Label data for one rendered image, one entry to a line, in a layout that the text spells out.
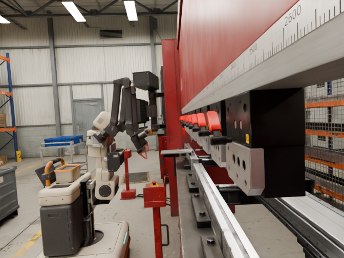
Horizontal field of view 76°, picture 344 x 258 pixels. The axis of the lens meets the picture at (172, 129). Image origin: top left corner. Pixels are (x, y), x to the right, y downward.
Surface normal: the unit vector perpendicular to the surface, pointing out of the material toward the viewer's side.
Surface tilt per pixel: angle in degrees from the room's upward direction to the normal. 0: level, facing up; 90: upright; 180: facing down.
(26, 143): 90
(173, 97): 90
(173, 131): 90
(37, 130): 90
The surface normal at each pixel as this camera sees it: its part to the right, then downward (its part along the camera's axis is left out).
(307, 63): -1.00, 0.05
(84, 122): 0.07, 0.05
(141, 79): -0.20, 0.06
